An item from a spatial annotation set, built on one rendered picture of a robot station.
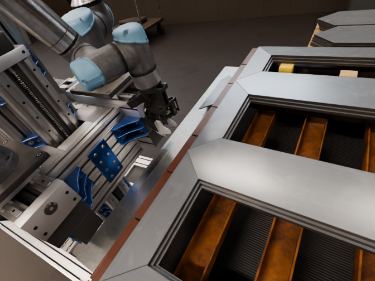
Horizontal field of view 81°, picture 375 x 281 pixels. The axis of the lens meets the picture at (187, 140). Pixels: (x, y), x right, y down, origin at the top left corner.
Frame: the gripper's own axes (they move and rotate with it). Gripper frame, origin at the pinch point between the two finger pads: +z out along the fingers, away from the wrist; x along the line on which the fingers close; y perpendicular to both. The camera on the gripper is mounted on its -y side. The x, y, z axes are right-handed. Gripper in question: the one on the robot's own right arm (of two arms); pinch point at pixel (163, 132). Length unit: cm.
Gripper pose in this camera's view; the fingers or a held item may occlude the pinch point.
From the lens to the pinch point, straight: 76.7
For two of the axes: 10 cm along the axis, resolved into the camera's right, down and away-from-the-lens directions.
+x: 4.9, -6.9, 5.3
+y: 8.4, 2.2, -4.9
